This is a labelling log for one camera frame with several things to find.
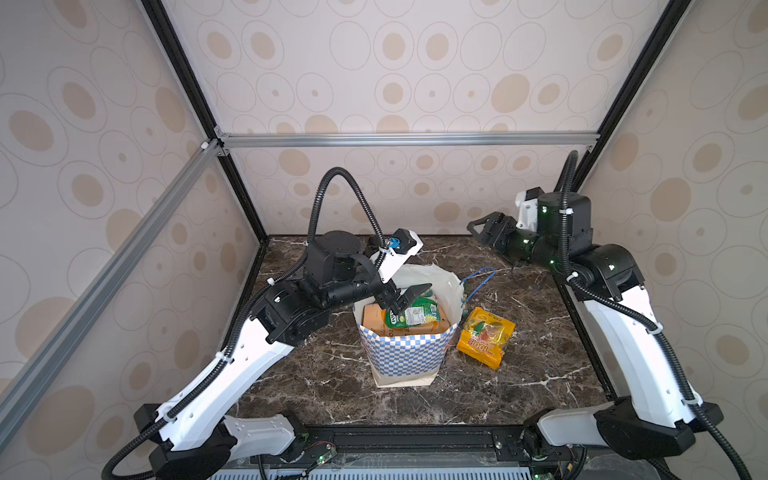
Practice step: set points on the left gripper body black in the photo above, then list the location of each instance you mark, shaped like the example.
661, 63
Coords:
383, 293

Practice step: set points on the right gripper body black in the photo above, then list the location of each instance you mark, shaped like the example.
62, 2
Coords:
506, 241

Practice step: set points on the green Fox's candy bag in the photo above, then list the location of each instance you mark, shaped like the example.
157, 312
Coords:
423, 312

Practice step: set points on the orange potato chips bag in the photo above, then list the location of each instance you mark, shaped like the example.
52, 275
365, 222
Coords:
374, 320

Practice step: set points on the blue checkered paper bag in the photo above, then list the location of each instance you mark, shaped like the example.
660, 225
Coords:
415, 360

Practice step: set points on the yellow gummy candy bag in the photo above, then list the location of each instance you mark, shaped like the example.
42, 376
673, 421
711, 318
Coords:
485, 336

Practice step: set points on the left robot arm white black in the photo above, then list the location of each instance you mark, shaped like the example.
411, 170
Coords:
193, 434

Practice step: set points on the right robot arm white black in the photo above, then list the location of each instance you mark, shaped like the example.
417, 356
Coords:
660, 412

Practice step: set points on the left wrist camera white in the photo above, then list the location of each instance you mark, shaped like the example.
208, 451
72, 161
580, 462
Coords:
401, 246

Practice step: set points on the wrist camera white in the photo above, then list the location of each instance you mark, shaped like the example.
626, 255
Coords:
401, 246
527, 204

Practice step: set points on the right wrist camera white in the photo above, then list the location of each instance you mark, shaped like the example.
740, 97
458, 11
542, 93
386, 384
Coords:
527, 204

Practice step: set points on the horizontal aluminium rail back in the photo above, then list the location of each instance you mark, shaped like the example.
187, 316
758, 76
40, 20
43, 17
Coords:
409, 139

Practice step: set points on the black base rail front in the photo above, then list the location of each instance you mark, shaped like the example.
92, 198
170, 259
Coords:
405, 452

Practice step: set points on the black frame post right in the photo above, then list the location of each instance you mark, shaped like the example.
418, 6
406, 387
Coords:
648, 55

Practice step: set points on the black frame post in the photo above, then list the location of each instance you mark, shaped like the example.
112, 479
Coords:
648, 55
160, 22

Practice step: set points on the black frame post left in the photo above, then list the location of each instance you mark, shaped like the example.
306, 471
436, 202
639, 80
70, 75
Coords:
160, 22

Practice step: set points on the aluminium rail left wall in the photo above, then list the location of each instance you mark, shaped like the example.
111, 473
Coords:
43, 368

